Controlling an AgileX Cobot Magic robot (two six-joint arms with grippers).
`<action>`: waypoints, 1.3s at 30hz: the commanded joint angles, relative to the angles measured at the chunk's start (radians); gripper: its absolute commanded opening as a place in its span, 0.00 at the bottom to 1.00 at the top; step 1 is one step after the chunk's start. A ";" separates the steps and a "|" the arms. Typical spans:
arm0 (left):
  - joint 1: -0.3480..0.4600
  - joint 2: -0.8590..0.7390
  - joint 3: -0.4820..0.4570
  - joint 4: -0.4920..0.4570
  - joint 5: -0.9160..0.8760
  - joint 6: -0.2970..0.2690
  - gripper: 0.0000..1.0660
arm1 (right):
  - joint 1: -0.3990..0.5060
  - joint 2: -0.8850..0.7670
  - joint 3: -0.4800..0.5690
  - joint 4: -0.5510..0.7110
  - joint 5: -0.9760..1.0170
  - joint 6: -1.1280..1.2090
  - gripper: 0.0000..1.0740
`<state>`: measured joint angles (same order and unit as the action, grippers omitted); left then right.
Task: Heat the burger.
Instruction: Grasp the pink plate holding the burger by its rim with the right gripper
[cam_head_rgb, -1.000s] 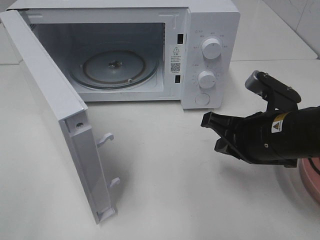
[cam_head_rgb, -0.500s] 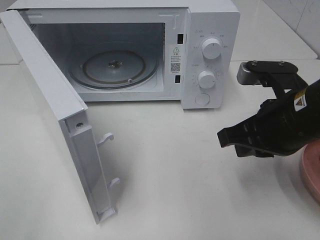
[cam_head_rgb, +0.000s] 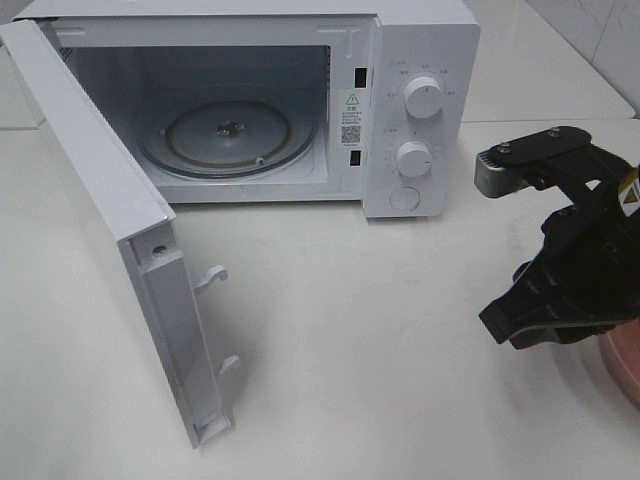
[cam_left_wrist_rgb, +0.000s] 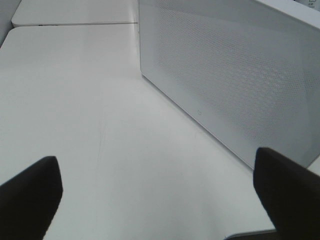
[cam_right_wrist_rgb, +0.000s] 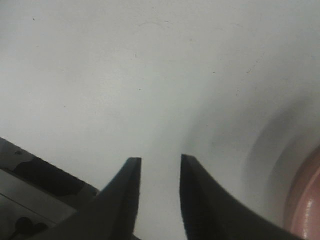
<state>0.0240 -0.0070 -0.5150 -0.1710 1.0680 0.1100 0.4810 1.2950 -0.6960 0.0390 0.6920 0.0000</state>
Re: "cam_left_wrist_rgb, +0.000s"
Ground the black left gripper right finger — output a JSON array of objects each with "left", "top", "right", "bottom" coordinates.
[{"left": 253, "top": 147, "right": 320, "bottom": 240}]

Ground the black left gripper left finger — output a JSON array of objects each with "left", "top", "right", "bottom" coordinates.
[{"left": 0, "top": 156, "right": 63, "bottom": 240}]

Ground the white microwave oven body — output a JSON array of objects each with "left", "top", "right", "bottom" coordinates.
[{"left": 258, "top": 0, "right": 320, "bottom": 30}]

